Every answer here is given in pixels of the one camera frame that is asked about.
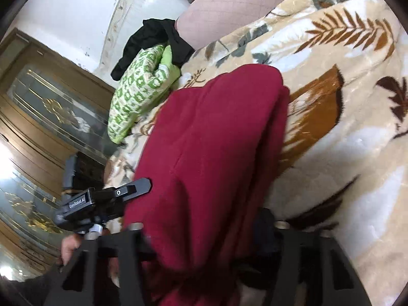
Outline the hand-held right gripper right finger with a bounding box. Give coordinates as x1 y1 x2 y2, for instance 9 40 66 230
253 209 373 306

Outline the person's left hand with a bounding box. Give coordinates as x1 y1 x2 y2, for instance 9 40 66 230
60 233 121 289

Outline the pink quilted bed sheet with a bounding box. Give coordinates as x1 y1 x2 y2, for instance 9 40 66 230
175 0 348 52

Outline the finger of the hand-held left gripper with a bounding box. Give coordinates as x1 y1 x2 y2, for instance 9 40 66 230
94 178 152 205

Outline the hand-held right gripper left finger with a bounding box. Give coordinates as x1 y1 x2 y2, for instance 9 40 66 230
43 222 157 306

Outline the white headboard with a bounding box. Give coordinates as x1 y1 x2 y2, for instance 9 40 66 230
94 0 192 74

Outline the beige leaf printed blanket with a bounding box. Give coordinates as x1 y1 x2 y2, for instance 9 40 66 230
104 0 408 294

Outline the green patterned garment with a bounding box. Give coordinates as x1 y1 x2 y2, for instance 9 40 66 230
107 45 182 144

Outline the wooden wardrobe with glass doors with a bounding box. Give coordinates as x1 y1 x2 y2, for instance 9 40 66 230
0 29 116 281

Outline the dark red garment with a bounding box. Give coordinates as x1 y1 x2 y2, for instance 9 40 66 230
123 64 290 306

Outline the black cloth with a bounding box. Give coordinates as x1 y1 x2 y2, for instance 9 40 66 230
110 18 196 82

